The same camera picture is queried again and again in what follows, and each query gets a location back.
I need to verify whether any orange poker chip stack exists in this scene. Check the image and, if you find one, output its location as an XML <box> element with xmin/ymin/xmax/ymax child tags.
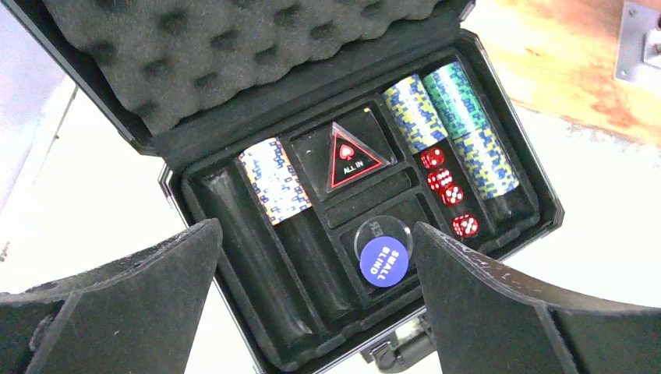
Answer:
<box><xmin>238</xmin><ymin>137</ymin><xmax>312</xmax><ymax>225</ymax></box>

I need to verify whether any yellow poker chip stack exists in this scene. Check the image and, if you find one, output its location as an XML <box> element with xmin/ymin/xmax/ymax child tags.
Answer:
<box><xmin>454</xmin><ymin>127</ymin><xmax>519</xmax><ymax>199</ymax></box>

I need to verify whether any metal stand bracket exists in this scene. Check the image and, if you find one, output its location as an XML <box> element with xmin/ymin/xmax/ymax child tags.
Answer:
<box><xmin>614</xmin><ymin>1</ymin><xmax>660</xmax><ymax>91</ymax></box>

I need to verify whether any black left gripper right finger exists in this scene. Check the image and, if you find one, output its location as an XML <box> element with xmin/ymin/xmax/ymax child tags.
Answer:
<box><xmin>413</xmin><ymin>222</ymin><xmax>660</xmax><ymax>373</ymax></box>

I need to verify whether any blue small blind button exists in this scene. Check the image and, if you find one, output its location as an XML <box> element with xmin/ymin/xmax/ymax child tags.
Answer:
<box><xmin>359</xmin><ymin>236</ymin><xmax>409</xmax><ymax>288</ymax></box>

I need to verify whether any green poker chip stack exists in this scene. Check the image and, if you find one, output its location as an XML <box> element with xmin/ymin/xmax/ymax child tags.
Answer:
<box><xmin>422</xmin><ymin>61</ymin><xmax>488</xmax><ymax>139</ymax></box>

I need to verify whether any red die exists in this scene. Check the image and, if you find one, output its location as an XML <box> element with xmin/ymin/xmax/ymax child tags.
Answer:
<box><xmin>452</xmin><ymin>213</ymin><xmax>479</xmax><ymax>238</ymax></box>
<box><xmin>419</xmin><ymin>146</ymin><xmax>445</xmax><ymax>171</ymax></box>
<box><xmin>426</xmin><ymin>168</ymin><xmax>454</xmax><ymax>192</ymax></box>
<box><xmin>440</xmin><ymin>183</ymin><xmax>464</xmax><ymax>206</ymax></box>

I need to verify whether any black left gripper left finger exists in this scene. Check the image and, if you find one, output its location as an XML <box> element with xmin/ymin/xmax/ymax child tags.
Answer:
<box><xmin>1</xmin><ymin>219</ymin><xmax>222</xmax><ymax>373</ymax></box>

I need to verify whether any black triangular all-in button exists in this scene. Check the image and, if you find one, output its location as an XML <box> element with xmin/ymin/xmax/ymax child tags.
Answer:
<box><xmin>326</xmin><ymin>122</ymin><xmax>391</xmax><ymax>192</ymax></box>

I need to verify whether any black poker set case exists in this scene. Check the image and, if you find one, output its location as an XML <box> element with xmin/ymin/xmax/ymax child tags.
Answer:
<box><xmin>4</xmin><ymin>1</ymin><xmax>564</xmax><ymax>373</ymax></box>

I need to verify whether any wooden board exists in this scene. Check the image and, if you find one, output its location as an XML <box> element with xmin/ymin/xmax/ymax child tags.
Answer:
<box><xmin>462</xmin><ymin>1</ymin><xmax>660</xmax><ymax>146</ymax></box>

